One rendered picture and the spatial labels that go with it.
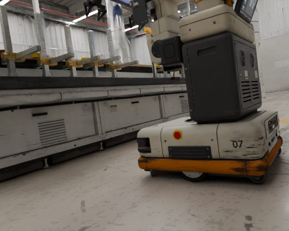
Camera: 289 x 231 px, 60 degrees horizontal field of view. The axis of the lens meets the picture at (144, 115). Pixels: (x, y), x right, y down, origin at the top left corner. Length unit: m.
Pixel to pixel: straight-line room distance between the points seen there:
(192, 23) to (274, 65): 10.91
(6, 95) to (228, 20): 1.38
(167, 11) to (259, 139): 0.89
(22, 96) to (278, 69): 11.08
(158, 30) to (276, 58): 10.73
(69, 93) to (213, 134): 1.28
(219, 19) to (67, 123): 1.60
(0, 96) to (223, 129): 1.34
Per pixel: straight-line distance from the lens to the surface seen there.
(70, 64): 2.12
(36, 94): 1.94
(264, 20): 12.42
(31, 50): 1.73
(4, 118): 2.06
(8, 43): 1.89
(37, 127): 2.18
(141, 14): 1.62
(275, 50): 12.16
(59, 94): 2.04
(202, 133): 1.21
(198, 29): 1.26
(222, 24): 1.23
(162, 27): 1.54
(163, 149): 1.33
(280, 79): 12.07
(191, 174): 1.30
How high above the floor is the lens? 0.43
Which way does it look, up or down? 3 degrees down
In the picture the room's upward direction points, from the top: 8 degrees counter-clockwise
